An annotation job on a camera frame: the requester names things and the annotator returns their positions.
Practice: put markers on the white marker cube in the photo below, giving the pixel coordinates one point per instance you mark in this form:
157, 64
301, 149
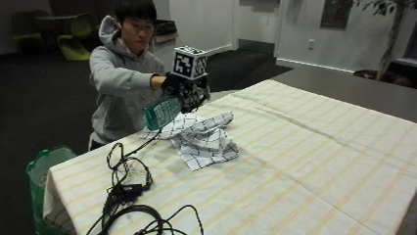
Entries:
189, 62

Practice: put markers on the white checked cloth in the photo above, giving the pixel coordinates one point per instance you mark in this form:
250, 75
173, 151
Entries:
204, 143

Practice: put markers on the the person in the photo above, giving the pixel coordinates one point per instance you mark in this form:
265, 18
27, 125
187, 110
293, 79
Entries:
117, 84

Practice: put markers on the cream striped tablecloth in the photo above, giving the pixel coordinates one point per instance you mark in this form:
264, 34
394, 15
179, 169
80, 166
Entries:
282, 163

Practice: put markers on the black adapter box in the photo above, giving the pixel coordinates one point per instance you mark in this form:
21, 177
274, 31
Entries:
128, 190

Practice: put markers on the green chair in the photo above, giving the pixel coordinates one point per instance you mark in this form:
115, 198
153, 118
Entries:
25, 37
75, 40

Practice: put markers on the dark round table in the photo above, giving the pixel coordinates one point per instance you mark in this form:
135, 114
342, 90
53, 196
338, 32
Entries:
53, 19

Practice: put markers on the green mesh hamper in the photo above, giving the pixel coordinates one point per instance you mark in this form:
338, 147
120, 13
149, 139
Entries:
40, 182

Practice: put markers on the dark plant pot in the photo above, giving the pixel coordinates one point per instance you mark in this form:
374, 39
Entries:
384, 77

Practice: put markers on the indoor tree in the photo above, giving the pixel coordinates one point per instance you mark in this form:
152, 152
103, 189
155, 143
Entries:
393, 29

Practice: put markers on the white wall outlet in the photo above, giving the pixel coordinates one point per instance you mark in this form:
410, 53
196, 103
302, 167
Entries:
310, 44

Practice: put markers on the dark wall picture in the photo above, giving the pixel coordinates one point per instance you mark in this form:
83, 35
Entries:
336, 13

